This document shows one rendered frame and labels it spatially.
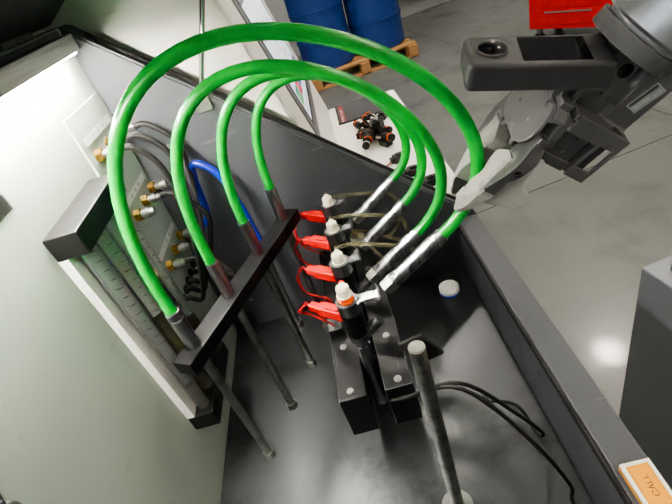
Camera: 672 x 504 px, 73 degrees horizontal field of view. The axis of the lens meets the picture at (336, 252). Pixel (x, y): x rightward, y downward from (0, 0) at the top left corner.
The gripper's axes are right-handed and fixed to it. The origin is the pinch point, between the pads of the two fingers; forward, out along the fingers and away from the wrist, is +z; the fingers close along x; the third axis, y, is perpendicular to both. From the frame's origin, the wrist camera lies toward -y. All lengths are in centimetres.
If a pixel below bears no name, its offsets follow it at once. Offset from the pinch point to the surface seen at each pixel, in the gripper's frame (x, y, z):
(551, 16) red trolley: 379, 208, 53
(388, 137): 56, 14, 31
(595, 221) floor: 116, 151, 62
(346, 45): 1.1, -17.5, -7.9
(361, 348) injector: -8.2, 1.0, 22.5
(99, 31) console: 30, -44, 20
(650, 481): -24.5, 23.2, 5.0
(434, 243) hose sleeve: -3.1, 0.7, 5.4
